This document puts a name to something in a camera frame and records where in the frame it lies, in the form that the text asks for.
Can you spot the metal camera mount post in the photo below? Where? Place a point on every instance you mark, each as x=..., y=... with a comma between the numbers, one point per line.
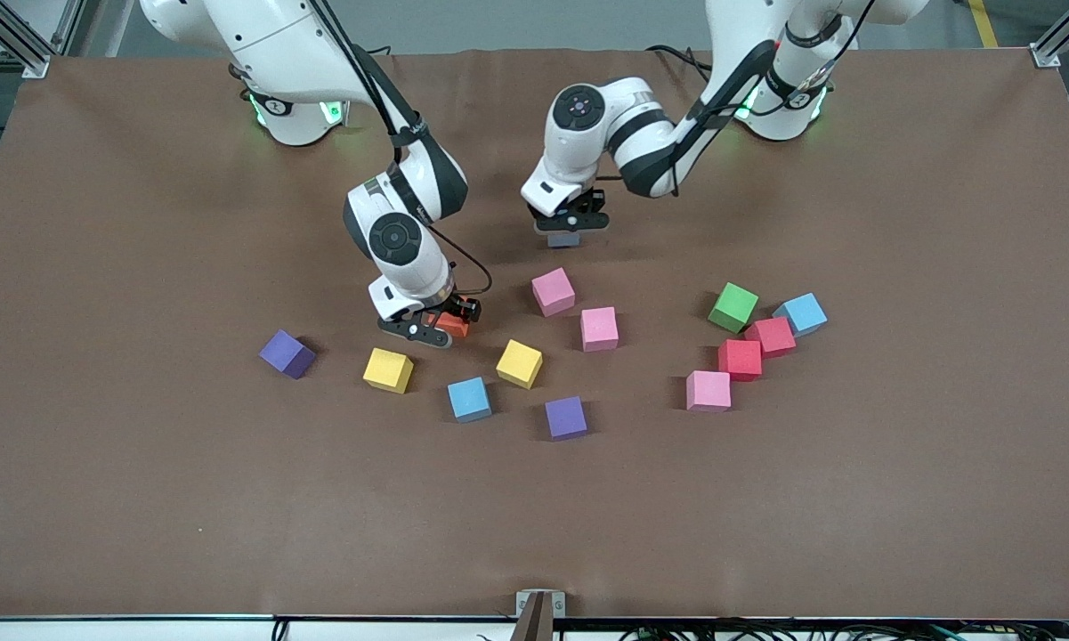
x=540, y=614

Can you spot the orange foam cube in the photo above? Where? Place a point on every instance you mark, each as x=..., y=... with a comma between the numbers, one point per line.
x=452, y=327

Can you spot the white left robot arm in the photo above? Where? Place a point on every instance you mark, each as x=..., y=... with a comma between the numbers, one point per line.
x=641, y=133

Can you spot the white table front rail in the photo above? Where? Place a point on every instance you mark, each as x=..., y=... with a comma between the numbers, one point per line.
x=142, y=632

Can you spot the yellow foam cube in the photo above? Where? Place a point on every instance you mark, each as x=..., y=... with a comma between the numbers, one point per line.
x=388, y=370
x=520, y=363

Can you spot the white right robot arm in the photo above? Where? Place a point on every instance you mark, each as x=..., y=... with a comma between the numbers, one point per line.
x=276, y=44

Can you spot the brown table mat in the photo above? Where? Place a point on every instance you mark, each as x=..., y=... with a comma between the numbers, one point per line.
x=231, y=499

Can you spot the aluminium frame post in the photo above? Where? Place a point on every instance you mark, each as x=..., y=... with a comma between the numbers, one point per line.
x=18, y=40
x=1055, y=49

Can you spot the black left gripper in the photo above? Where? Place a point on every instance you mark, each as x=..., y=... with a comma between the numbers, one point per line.
x=589, y=206

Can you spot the green foam cube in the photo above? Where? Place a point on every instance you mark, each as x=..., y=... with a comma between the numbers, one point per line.
x=733, y=307

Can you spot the blue foam cube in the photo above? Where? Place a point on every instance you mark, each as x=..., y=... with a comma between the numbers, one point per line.
x=563, y=239
x=469, y=399
x=802, y=313

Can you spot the pink foam cube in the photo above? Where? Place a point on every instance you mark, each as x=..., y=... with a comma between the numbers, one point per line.
x=708, y=390
x=553, y=291
x=599, y=328

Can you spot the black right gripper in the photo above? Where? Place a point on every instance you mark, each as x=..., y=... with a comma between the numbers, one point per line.
x=457, y=305

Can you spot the red foam cube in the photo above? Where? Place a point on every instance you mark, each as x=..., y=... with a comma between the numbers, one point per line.
x=771, y=336
x=741, y=359

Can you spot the purple foam cube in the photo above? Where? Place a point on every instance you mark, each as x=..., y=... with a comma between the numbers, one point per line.
x=566, y=417
x=287, y=353

